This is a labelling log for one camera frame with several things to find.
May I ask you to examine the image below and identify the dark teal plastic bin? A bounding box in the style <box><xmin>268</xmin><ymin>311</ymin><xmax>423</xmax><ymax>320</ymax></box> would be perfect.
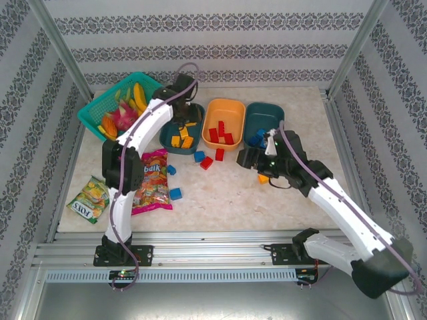
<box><xmin>242</xmin><ymin>101</ymin><xmax>286</xmax><ymax>151</ymax></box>
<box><xmin>159</xmin><ymin>102</ymin><xmax>205</xmax><ymax>156</ymax></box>

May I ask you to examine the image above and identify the orange plastic bin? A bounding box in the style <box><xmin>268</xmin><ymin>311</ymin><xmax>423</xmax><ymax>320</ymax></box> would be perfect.
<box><xmin>201</xmin><ymin>98</ymin><xmax>247</xmax><ymax>151</ymax></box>

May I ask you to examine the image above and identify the pink toy dragon fruit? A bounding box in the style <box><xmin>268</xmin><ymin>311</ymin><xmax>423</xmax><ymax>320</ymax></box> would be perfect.
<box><xmin>109</xmin><ymin>101</ymin><xmax>139</xmax><ymax>131</ymax></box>

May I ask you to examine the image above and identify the pink candy bag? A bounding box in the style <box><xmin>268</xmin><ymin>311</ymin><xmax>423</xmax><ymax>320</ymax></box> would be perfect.
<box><xmin>131</xmin><ymin>149</ymin><xmax>173</xmax><ymax>217</ymax></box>

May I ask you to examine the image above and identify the orange toy fruit piece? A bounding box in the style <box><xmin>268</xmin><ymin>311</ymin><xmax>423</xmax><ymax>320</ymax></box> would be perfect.
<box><xmin>101</xmin><ymin>114</ymin><xmax>119</xmax><ymax>138</ymax></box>

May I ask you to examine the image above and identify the teal mesh plastic basket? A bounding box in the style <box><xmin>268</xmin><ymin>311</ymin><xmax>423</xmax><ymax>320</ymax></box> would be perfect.
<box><xmin>77</xmin><ymin>72</ymin><xmax>165</xmax><ymax>141</ymax></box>

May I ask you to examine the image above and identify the small circuit board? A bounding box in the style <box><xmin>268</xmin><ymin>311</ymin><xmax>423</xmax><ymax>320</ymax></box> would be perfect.
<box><xmin>296</xmin><ymin>266</ymin><xmax>320</xmax><ymax>285</ymax></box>
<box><xmin>109</xmin><ymin>269</ymin><xmax>138</xmax><ymax>280</ymax></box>

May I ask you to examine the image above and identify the green Foxs candy bag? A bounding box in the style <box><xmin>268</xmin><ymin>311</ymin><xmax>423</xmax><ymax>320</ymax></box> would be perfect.
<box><xmin>65</xmin><ymin>175</ymin><xmax>111</xmax><ymax>225</ymax></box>

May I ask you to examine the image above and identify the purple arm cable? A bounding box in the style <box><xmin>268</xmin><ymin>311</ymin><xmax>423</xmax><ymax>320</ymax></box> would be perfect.
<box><xmin>109</xmin><ymin>62</ymin><xmax>201</xmax><ymax>293</ymax></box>
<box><xmin>278</xmin><ymin>120</ymin><xmax>424</xmax><ymax>296</ymax></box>

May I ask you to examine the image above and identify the aluminium side rail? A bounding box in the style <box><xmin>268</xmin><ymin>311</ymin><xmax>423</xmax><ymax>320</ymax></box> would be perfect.
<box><xmin>320</xmin><ymin>89</ymin><xmax>376</xmax><ymax>234</ymax></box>
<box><xmin>45</xmin><ymin>123</ymin><xmax>86</xmax><ymax>243</ymax></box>

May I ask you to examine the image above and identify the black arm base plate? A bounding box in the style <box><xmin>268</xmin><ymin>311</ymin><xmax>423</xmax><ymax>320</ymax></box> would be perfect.
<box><xmin>270</xmin><ymin>243</ymin><xmax>333</xmax><ymax>267</ymax></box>
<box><xmin>93</xmin><ymin>245</ymin><xmax>154</xmax><ymax>267</ymax></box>

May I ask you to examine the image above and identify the aluminium mounting rail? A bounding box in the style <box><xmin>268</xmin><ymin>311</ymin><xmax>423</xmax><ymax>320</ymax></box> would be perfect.
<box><xmin>31</xmin><ymin>231</ymin><xmax>368</xmax><ymax>269</ymax></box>

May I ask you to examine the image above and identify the slotted grey cable duct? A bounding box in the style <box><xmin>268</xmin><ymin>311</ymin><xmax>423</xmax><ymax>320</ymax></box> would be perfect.
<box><xmin>44</xmin><ymin>268</ymin><xmax>298</xmax><ymax>284</ymax></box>

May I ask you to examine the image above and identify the aluminium frame post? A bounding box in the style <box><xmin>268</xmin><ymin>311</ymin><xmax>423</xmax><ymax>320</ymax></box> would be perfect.
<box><xmin>326</xmin><ymin>0</ymin><xmax>391</xmax><ymax>99</ymax></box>
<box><xmin>28</xmin><ymin>0</ymin><xmax>95</xmax><ymax>101</ymax></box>

